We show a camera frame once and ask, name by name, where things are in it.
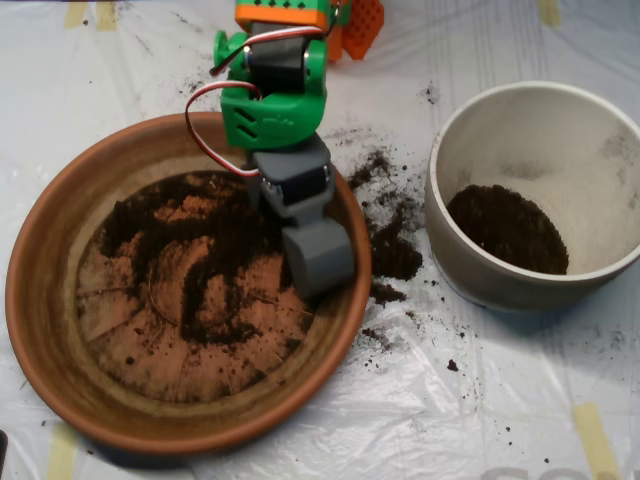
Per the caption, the dark soil heap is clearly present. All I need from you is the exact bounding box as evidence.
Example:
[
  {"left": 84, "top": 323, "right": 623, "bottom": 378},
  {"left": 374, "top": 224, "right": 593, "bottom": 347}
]
[{"left": 97, "top": 172, "right": 301, "bottom": 346}]

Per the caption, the dark soil layer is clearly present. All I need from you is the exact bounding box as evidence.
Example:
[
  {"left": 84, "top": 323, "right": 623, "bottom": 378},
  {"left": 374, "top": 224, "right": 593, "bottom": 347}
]
[{"left": 446, "top": 184, "right": 570, "bottom": 276}]

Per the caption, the spilled dark soil patch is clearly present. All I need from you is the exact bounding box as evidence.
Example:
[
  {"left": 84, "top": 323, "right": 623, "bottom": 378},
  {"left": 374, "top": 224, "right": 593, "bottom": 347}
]
[{"left": 347, "top": 147, "right": 426, "bottom": 309}]

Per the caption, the white ceramic pot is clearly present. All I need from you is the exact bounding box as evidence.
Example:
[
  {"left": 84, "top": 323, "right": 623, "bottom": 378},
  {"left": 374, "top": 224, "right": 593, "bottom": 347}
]
[{"left": 424, "top": 80, "right": 640, "bottom": 314}]

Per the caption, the terracotta plant pot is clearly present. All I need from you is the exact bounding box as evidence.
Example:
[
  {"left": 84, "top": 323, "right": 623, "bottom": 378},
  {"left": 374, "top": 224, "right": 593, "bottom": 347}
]
[{"left": 4, "top": 110, "right": 372, "bottom": 456}]

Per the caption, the beige masking tape strip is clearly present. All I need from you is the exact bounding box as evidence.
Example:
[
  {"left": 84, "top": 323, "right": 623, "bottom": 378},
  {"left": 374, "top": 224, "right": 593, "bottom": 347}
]
[
  {"left": 96, "top": 1, "right": 118, "bottom": 32},
  {"left": 64, "top": 2, "right": 87, "bottom": 30},
  {"left": 573, "top": 403, "right": 623, "bottom": 480},
  {"left": 46, "top": 423, "right": 80, "bottom": 480},
  {"left": 538, "top": 0, "right": 562, "bottom": 27}
]

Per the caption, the clear plastic sheet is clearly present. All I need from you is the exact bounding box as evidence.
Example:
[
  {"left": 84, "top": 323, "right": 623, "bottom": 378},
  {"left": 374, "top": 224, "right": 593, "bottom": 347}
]
[{"left": 0, "top": 0, "right": 640, "bottom": 480}]

